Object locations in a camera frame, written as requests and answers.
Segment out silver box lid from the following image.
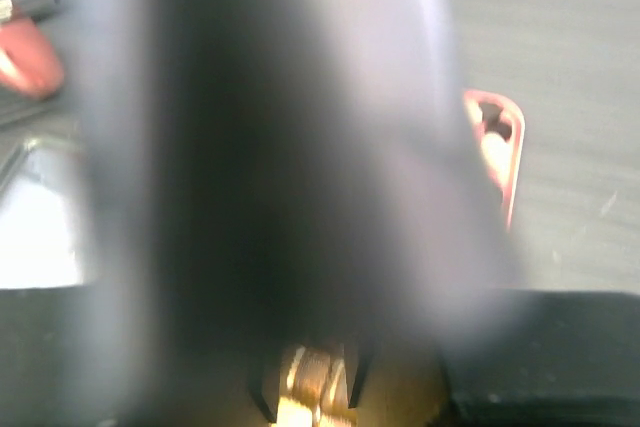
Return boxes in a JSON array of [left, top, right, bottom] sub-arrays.
[[1, 135, 95, 290]]

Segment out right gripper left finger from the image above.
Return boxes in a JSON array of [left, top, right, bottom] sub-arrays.
[[1, 287, 268, 426]]

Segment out gold chocolate box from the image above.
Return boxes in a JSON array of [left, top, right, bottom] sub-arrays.
[[271, 345, 357, 427]]

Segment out metal tongs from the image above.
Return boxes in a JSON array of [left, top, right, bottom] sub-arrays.
[[73, 0, 519, 349]]

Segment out pink tray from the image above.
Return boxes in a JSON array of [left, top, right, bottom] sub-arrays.
[[464, 89, 525, 228]]

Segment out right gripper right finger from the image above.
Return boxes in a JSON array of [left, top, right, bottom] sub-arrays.
[[349, 289, 640, 427]]

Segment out pink cup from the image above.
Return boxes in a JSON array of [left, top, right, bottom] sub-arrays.
[[1, 17, 65, 100]]

